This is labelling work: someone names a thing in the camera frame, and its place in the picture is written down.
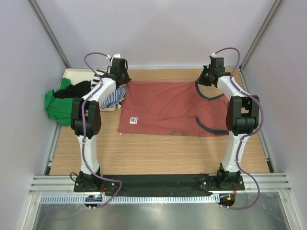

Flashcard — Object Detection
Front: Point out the blue white striped tank top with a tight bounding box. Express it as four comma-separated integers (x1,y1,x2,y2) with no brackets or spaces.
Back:
100,87,126,110

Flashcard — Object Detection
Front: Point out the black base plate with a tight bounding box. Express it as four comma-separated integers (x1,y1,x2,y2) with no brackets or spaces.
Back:
72,172,245,205

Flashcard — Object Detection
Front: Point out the green tank top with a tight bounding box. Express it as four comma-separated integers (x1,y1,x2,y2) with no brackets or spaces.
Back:
44,78,73,127

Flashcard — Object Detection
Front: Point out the slotted cable duct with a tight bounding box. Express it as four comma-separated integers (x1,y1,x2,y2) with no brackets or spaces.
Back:
40,194,220,205

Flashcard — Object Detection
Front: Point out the red tank top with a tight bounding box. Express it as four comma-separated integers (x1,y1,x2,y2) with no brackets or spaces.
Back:
118,81,228,137

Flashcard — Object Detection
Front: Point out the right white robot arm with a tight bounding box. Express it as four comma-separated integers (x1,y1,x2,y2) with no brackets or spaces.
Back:
196,54,259,190

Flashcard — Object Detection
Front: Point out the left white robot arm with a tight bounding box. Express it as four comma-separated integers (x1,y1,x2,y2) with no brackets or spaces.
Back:
71,54,130,192

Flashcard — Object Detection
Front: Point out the black white striped tank top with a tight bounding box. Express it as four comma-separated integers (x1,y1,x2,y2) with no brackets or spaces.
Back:
90,69,105,89

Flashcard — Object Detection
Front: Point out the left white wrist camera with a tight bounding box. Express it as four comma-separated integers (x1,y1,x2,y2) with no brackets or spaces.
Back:
106,54,121,62

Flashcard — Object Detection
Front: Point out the aluminium front rail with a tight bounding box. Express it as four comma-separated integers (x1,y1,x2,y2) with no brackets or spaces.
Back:
29,173,291,194

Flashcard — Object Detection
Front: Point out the cream plastic tray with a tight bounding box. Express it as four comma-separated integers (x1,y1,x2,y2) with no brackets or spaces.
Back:
63,69,125,111

